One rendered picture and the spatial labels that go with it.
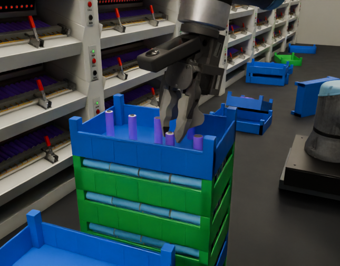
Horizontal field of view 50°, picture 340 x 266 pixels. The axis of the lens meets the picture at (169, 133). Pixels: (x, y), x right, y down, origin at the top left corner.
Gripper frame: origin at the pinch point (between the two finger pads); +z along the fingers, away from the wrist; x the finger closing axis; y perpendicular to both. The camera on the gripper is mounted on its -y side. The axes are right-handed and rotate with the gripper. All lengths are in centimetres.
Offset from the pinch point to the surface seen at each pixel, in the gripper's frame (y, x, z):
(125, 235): -0.3, 6.9, 25.4
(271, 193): 74, 19, 29
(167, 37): 76, 99, -22
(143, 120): 8.6, 19.7, 2.5
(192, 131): 12.0, 5.9, 1.3
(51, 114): 3, 61, 12
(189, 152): 0.2, -6.0, 1.9
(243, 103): 119, 76, 4
